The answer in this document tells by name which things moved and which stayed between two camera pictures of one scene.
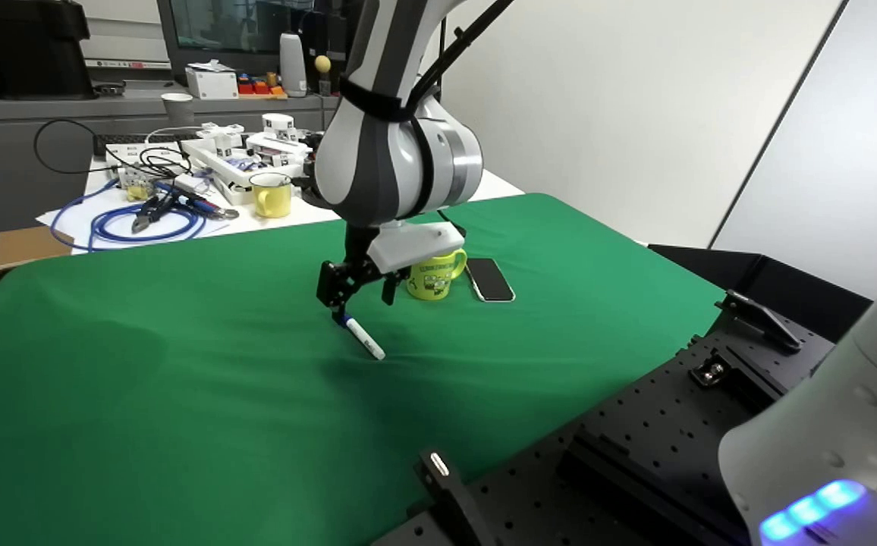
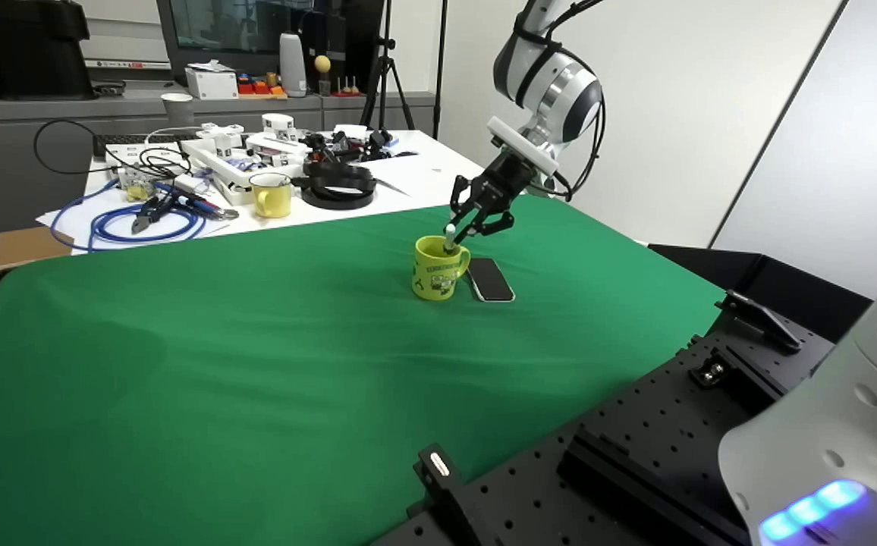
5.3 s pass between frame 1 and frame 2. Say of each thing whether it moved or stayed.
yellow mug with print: stayed
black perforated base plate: stayed
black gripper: moved
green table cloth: stayed
